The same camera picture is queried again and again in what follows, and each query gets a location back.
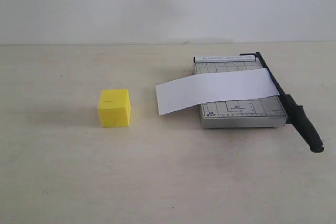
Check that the grey paper cutter base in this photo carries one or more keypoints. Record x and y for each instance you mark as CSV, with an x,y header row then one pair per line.
x,y
264,112

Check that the yellow cube block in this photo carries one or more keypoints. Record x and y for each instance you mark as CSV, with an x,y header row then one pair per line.
x,y
114,108

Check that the white paper sheet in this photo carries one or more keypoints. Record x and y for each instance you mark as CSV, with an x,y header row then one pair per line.
x,y
213,87

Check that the black cutter blade arm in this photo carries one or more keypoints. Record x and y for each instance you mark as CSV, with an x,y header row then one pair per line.
x,y
296,114

